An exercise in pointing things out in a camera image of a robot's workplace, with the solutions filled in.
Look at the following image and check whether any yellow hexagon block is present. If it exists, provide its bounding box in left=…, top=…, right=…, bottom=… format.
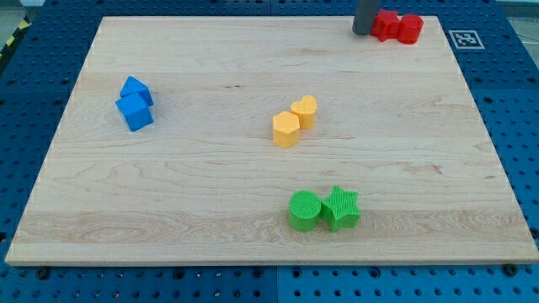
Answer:
left=272, top=111, right=300, bottom=148

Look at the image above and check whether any white fiducial marker tag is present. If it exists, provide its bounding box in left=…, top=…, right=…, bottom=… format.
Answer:
left=449, top=29, right=484, bottom=50

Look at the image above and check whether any green cylinder block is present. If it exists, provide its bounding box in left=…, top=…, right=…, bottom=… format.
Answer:
left=288, top=190, right=322, bottom=231

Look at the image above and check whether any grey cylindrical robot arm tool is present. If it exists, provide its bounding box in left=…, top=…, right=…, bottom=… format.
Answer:
left=352, top=0, right=379, bottom=35

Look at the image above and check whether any yellow black hazard tape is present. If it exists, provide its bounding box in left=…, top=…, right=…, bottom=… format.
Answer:
left=1, top=15, right=31, bottom=59

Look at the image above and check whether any blue triangle block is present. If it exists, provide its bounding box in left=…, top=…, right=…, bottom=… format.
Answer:
left=120, top=76, right=154, bottom=106

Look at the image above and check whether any red star block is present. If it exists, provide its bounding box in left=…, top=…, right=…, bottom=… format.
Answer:
left=370, top=9, right=400, bottom=42

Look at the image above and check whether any green star block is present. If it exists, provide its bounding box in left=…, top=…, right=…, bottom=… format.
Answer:
left=320, top=186, right=361, bottom=232

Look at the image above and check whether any yellow heart block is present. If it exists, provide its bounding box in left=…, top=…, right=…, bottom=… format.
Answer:
left=291, top=95, right=318, bottom=130

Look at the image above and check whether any red cylinder block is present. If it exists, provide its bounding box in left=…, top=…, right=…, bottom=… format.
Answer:
left=397, top=14, right=424, bottom=45

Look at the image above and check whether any blue cube block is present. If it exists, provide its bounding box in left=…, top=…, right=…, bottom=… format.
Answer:
left=115, top=93, right=153, bottom=131

